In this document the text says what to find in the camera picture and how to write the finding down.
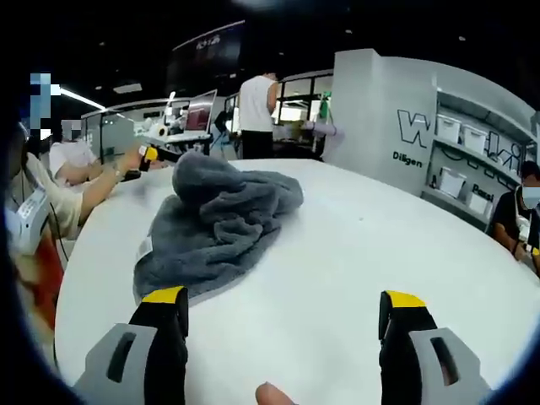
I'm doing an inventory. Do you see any computer monitor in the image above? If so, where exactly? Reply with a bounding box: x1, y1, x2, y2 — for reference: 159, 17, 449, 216
184, 89, 219, 133

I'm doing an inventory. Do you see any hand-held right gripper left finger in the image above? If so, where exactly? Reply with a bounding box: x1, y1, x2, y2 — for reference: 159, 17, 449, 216
73, 285, 190, 405

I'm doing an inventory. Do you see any glass partition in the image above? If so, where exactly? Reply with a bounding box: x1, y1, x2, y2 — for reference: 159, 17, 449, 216
81, 108, 137, 165

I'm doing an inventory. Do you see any white chest device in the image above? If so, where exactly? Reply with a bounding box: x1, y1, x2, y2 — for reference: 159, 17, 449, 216
6, 187, 51, 255

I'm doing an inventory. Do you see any black device cable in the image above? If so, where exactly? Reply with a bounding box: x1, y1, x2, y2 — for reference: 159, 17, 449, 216
49, 201, 71, 271

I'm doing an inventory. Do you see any background white desk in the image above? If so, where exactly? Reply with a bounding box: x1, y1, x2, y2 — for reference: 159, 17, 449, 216
138, 128, 213, 148

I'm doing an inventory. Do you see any person's right hand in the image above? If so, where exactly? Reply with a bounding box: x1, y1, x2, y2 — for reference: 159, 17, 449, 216
255, 381, 297, 405

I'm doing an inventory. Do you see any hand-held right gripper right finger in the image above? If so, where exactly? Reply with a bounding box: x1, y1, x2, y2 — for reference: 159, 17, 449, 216
378, 289, 493, 405

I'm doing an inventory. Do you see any white storage box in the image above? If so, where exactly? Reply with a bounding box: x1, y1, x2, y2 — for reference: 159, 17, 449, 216
438, 166, 467, 198
467, 192, 493, 217
461, 124, 489, 155
435, 113, 463, 143

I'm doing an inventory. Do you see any ceiling light strip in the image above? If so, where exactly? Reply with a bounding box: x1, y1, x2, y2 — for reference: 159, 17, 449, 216
57, 85, 107, 112

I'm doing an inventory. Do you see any white table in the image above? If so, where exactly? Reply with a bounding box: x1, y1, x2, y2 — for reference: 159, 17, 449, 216
53, 158, 540, 405

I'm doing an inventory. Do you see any person's body in beige shirt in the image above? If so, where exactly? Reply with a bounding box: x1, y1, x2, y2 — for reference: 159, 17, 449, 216
6, 121, 85, 338

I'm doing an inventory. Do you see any person's left hand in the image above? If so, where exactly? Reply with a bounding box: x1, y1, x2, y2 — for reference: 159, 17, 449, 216
119, 150, 147, 175

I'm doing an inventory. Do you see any purple rolled mat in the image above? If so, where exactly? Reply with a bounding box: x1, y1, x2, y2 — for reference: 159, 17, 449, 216
305, 119, 345, 139

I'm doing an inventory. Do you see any grey towel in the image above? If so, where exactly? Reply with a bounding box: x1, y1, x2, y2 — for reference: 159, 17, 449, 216
132, 151, 305, 303

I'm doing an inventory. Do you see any large dark overhead screen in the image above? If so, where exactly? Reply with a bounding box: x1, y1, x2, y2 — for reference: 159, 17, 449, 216
165, 19, 246, 93

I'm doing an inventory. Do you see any white shelf unit with lettering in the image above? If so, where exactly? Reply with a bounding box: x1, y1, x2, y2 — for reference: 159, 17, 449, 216
323, 48, 540, 237

